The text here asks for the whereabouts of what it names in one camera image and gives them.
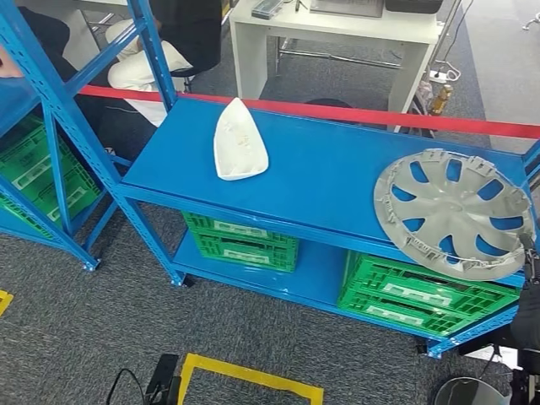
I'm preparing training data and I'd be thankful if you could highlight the silver wheel hubcap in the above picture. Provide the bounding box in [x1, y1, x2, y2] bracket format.
[373, 148, 537, 283]

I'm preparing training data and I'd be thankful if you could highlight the white plastic shell part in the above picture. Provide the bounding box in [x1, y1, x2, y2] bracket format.
[213, 97, 269, 182]

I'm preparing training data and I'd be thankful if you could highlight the blue metal shelf rack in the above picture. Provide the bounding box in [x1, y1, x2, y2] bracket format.
[0, 78, 121, 273]
[0, 0, 540, 359]

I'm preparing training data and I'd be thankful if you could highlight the green folding plastic crate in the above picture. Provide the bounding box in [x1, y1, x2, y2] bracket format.
[192, 231, 299, 274]
[342, 250, 520, 322]
[25, 162, 103, 224]
[0, 114, 92, 194]
[337, 290, 469, 338]
[181, 211, 301, 247]

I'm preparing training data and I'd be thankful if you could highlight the red barrier belt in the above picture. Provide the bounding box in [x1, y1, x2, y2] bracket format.
[78, 84, 540, 140]

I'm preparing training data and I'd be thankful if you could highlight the black office chair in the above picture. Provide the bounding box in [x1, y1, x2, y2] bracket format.
[170, 66, 199, 94]

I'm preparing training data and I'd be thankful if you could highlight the clear plastic case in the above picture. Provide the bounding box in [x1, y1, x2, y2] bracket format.
[251, 0, 284, 20]

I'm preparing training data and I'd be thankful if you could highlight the grey laptop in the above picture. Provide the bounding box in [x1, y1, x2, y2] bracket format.
[309, 0, 385, 18]

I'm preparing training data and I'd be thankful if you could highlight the crumpled plastic bag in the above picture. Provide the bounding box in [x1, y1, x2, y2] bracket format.
[416, 78, 436, 113]

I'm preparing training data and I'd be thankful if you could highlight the golden bottle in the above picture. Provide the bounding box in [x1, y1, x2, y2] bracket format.
[430, 84, 453, 116]

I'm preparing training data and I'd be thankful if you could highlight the white power strip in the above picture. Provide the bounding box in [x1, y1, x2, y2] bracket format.
[428, 58, 460, 85]

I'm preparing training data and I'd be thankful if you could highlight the black device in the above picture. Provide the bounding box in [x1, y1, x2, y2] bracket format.
[385, 0, 444, 14]

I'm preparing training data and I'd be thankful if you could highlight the thin metal pole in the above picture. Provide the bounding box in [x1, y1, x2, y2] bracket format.
[428, 0, 460, 73]

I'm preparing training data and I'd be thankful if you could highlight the chrome stanchion post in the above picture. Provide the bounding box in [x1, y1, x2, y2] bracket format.
[434, 377, 505, 405]

